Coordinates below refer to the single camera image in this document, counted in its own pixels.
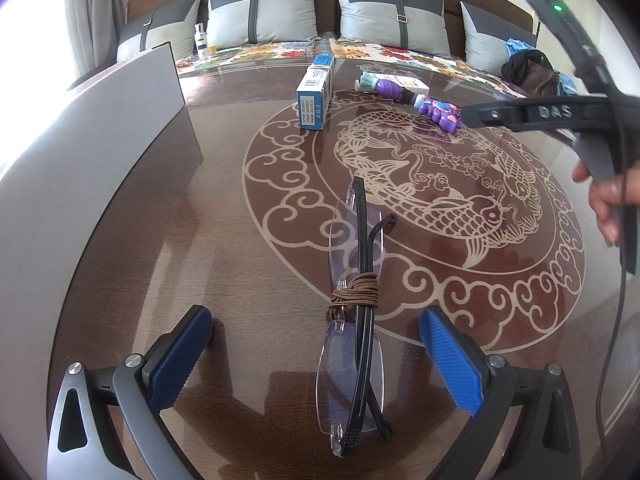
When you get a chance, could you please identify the dark brown bag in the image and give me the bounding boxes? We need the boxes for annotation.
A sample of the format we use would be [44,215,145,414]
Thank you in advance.
[501,49,560,97]

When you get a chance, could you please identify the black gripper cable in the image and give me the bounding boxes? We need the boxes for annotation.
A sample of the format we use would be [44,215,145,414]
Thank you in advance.
[597,105,632,443]

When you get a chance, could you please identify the white flat carton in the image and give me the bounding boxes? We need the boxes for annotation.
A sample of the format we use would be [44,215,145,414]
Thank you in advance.
[382,74,432,96]

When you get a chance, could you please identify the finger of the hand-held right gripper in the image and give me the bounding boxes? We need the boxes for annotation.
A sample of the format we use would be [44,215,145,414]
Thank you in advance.
[462,96,531,132]

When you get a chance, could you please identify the grey curtain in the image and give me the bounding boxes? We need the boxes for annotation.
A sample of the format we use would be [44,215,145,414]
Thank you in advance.
[60,0,128,81]

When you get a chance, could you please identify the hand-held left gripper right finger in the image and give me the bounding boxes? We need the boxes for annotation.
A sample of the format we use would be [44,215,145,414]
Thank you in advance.
[417,306,583,480]

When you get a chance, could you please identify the white cardboard box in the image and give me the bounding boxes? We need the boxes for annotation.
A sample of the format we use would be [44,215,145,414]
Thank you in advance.
[0,41,203,356]

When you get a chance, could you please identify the purple plastic toy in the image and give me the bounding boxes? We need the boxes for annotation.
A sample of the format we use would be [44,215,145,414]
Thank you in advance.
[354,71,463,133]

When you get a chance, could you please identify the rimless glasses with black arms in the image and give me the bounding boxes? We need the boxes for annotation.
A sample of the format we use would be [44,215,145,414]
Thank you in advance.
[316,176,399,458]

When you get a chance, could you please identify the pile of clothes and bag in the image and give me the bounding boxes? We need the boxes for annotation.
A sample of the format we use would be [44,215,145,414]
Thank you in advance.
[505,37,581,96]

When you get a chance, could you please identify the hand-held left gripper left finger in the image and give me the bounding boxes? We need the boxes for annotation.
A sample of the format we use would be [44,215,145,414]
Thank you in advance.
[46,305,213,480]

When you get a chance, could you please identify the brown cord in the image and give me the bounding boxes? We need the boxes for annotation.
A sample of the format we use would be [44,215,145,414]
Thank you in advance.
[327,272,381,318]

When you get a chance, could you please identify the floral seat mat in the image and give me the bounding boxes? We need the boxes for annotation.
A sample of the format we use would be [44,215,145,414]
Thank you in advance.
[175,37,531,98]

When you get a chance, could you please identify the white pump bottle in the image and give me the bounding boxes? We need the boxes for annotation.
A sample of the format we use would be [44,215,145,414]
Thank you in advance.
[194,22,210,61]

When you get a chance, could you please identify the grey two-tone strapped pillow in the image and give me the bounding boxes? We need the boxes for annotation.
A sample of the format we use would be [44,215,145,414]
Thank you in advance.
[460,1,538,78]
[206,0,322,46]
[116,0,203,63]
[331,0,450,58]

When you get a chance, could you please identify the person's right hand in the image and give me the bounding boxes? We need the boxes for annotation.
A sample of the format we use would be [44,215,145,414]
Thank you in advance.
[572,162,640,247]

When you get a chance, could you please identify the blue and white carton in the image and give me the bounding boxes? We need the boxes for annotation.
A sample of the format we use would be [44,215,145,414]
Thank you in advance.
[296,55,335,130]

